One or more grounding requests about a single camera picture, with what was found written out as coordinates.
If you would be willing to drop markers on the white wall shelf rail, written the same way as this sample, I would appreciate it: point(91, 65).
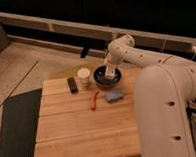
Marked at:
point(141, 38)

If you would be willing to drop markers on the small black box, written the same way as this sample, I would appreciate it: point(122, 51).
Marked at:
point(72, 85)

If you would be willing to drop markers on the dark floor mat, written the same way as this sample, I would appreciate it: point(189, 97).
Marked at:
point(19, 123)

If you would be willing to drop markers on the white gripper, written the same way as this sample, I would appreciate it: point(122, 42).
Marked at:
point(108, 62)

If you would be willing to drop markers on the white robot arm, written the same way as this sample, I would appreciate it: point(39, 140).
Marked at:
point(163, 86)

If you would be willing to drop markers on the dark ceramic bowl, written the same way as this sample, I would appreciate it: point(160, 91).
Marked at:
point(103, 81)

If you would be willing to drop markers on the white paper cup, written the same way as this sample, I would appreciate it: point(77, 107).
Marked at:
point(83, 75)

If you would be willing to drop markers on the blue sponge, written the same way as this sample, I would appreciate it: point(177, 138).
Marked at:
point(113, 95)

